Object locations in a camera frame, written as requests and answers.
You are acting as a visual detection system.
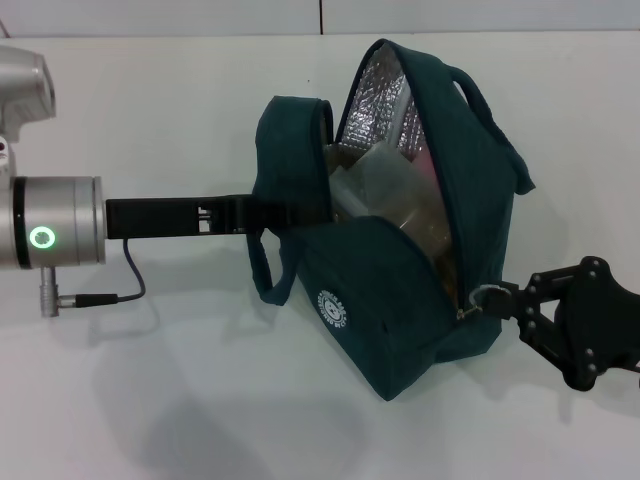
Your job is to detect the silver zipper pull ring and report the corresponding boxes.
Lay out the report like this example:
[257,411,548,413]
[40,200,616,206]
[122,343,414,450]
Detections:
[456,283,507,320]

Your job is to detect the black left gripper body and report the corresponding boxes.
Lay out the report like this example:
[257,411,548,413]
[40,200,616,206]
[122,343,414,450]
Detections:
[104,193,251,239]

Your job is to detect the dark teal lunch bag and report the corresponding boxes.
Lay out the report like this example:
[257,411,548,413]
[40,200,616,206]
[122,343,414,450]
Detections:
[247,38,536,401]

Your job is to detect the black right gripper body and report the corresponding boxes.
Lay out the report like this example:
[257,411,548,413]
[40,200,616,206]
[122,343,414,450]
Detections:
[552,255,640,392]

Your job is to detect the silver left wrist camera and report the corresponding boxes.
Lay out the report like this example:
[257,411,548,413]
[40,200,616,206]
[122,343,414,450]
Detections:
[0,46,56,177]

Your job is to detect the clear blue-rimmed food container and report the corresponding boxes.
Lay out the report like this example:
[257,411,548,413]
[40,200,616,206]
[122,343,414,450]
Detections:
[323,141,444,244]

